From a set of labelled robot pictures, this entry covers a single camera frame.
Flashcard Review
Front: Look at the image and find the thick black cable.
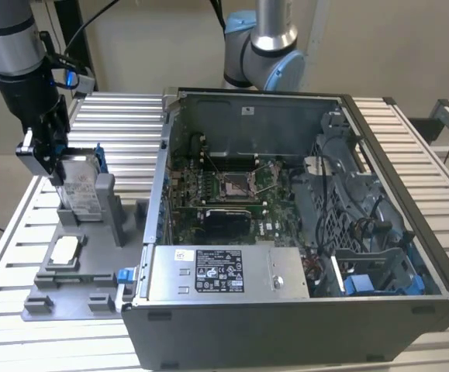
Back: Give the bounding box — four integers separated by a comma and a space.
61, 0, 121, 57

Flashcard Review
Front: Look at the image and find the blue disk carrier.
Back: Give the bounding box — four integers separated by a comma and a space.
343, 274, 376, 298

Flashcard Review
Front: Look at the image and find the grey parts rack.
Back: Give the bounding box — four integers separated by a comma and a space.
20, 172, 151, 322

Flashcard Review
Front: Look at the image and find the blue case release tab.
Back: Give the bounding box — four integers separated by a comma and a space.
117, 267, 136, 287

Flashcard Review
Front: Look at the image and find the dark grey PC case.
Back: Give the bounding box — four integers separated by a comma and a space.
119, 87, 449, 372

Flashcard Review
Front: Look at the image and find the black data wire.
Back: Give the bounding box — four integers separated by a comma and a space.
313, 137, 351, 249

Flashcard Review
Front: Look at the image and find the black block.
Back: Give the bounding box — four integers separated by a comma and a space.
408, 115, 442, 145

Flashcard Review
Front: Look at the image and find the silver power supply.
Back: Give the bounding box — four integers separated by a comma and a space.
146, 244, 311, 301

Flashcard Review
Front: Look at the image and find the power wire with black plug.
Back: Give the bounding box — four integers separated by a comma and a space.
350, 195, 394, 253

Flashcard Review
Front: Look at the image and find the black frame post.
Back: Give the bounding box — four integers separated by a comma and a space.
52, 0, 100, 94

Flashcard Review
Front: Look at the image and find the metal socket cover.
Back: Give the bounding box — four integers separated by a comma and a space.
253, 160, 284, 193

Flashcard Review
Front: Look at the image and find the CPU socket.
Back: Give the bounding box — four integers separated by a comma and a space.
216, 172, 258, 202

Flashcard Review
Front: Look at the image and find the red and black wire bundle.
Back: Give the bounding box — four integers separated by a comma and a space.
302, 253, 326, 286

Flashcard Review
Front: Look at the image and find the black graphics card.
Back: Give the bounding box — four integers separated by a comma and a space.
173, 205, 268, 237

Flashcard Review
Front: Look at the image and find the silver CPU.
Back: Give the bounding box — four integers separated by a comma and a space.
49, 236, 81, 267

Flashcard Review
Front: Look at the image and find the green motherboard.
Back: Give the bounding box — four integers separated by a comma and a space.
165, 153, 306, 249

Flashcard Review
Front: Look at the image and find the thin metal locking lever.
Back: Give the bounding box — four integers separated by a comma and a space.
203, 151, 221, 174

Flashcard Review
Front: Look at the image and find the hard disk with blue carrier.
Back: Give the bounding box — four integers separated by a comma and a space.
55, 143, 109, 224

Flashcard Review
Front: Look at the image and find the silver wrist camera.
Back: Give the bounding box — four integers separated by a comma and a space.
65, 66, 95, 93

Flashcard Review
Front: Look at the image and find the metal disk bay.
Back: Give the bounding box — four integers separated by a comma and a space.
292, 133, 442, 299

